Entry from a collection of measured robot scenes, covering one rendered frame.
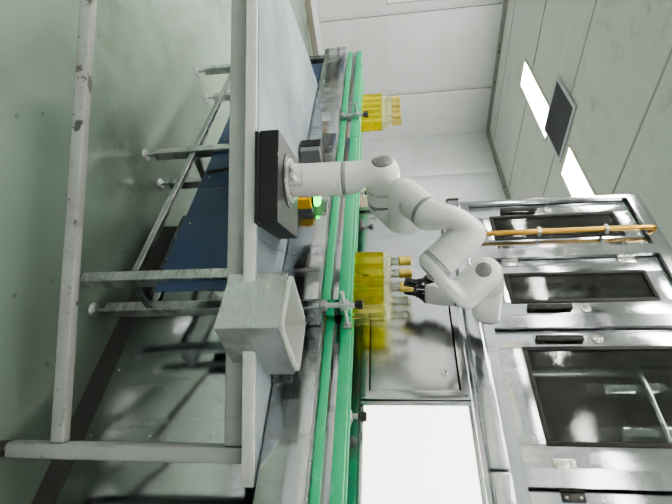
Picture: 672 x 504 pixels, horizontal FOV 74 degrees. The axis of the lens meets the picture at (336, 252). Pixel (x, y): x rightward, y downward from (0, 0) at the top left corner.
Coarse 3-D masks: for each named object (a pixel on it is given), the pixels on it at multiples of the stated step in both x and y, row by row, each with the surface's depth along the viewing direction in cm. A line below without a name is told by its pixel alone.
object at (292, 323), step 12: (288, 288) 112; (288, 300) 123; (288, 312) 127; (300, 312) 127; (288, 324) 130; (300, 324) 130; (288, 336) 127; (300, 336) 127; (288, 348) 111; (300, 348) 125; (300, 360) 122
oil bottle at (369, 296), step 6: (354, 294) 148; (360, 294) 148; (366, 294) 147; (372, 294) 147; (378, 294) 147; (384, 294) 146; (390, 294) 147; (354, 300) 146; (366, 300) 146; (372, 300) 145; (378, 300) 145; (384, 300) 145; (390, 300) 145
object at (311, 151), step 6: (306, 144) 175; (312, 144) 175; (318, 144) 174; (300, 150) 173; (306, 150) 172; (312, 150) 172; (318, 150) 172; (300, 156) 174; (306, 156) 174; (312, 156) 174; (318, 156) 173; (306, 162) 176; (312, 162) 176; (318, 162) 175
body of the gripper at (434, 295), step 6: (426, 288) 146; (432, 288) 144; (438, 288) 144; (426, 294) 148; (432, 294) 146; (438, 294) 145; (444, 294) 144; (426, 300) 150; (432, 300) 149; (438, 300) 147; (444, 300) 146; (450, 300) 145
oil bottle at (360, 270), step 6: (354, 264) 157; (360, 264) 156; (366, 264) 156; (372, 264) 156; (378, 264) 155; (384, 264) 155; (354, 270) 155; (360, 270) 154; (366, 270) 154; (372, 270) 154; (378, 270) 153; (384, 270) 153; (390, 270) 154; (354, 276) 154; (360, 276) 153; (366, 276) 153; (372, 276) 153; (378, 276) 153; (384, 276) 152; (390, 276) 153
